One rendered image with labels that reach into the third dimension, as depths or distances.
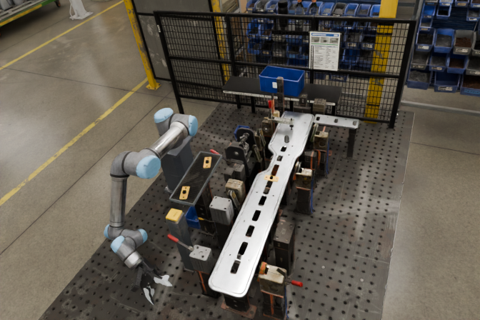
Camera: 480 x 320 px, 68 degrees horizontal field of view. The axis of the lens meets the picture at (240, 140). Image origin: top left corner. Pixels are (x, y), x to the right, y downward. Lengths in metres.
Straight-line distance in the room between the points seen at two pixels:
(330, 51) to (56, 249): 2.75
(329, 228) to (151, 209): 1.15
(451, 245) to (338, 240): 1.25
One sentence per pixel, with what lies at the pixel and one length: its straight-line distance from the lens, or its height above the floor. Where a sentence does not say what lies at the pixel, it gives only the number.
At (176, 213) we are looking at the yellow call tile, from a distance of 1.78.
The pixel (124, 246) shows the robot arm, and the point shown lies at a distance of 1.87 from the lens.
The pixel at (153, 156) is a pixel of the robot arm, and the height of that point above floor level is 1.36.
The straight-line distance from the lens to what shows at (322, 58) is 2.70.
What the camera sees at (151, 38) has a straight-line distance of 4.76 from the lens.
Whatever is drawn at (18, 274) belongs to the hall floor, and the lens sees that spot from 3.58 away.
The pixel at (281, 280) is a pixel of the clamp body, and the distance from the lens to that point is 1.63.
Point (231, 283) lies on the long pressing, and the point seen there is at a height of 1.00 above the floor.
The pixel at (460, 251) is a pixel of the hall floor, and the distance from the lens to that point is 3.22.
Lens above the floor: 2.49
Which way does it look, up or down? 40 degrees down
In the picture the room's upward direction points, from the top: 8 degrees counter-clockwise
